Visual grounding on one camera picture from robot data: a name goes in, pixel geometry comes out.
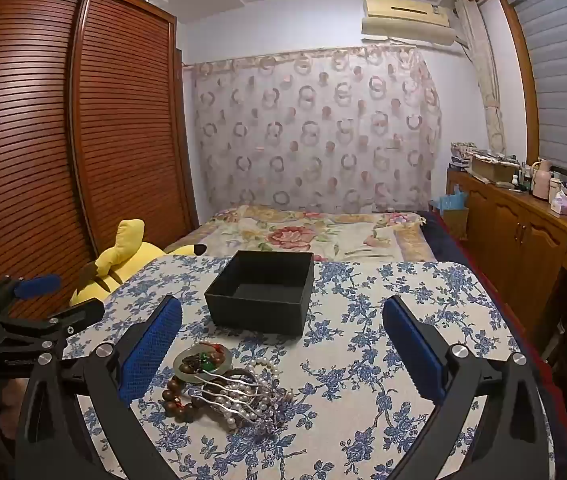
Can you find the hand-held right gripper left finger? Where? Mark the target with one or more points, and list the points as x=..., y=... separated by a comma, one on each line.
x=148, y=355

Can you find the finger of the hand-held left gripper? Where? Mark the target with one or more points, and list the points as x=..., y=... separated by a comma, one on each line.
x=81, y=314
x=38, y=286

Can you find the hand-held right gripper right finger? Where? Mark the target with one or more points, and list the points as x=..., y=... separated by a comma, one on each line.
x=413, y=355

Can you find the pale jade bangle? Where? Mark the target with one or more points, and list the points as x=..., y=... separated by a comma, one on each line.
x=183, y=367

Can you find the silver pearl hair comb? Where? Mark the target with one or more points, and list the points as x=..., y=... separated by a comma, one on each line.
x=228, y=402

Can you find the black box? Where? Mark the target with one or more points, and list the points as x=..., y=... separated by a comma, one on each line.
x=258, y=312

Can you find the white pearl strand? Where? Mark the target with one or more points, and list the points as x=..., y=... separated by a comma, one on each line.
x=268, y=366

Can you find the purple rhinestone hair ornament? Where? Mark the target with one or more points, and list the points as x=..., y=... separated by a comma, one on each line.
x=273, y=412

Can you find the blue floral tablecloth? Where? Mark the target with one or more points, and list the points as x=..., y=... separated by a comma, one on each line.
x=353, y=375

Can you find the yellow plush toy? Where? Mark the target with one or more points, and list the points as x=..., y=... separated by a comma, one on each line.
x=133, y=260

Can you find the navy blue blanket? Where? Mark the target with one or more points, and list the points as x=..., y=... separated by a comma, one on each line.
x=438, y=240

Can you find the blue plastic bag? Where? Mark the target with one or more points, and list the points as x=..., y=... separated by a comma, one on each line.
x=451, y=200

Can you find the wooden sideboard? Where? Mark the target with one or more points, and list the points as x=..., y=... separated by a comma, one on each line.
x=513, y=230

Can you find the wooden louvered wardrobe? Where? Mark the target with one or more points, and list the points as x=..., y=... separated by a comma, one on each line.
x=123, y=135

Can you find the floral bedspread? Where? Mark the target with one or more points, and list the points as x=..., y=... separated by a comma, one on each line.
x=288, y=232

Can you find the cardboard box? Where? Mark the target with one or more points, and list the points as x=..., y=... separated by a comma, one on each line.
x=493, y=170

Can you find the stack of patterned boxes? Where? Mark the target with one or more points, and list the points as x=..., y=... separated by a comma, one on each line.
x=463, y=155

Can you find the pink tissue box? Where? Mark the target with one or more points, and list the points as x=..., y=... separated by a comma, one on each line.
x=562, y=205

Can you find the pink thermos jug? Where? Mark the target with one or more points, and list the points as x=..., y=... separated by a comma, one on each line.
x=542, y=182

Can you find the circle patterned curtain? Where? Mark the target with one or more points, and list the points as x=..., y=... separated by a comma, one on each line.
x=313, y=130

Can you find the beige tied window curtain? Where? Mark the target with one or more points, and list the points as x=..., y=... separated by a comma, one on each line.
x=486, y=85

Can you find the grey window blind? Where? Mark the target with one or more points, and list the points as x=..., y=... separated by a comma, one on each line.
x=563, y=70

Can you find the beige air conditioner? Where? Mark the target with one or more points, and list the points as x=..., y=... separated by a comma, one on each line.
x=406, y=17

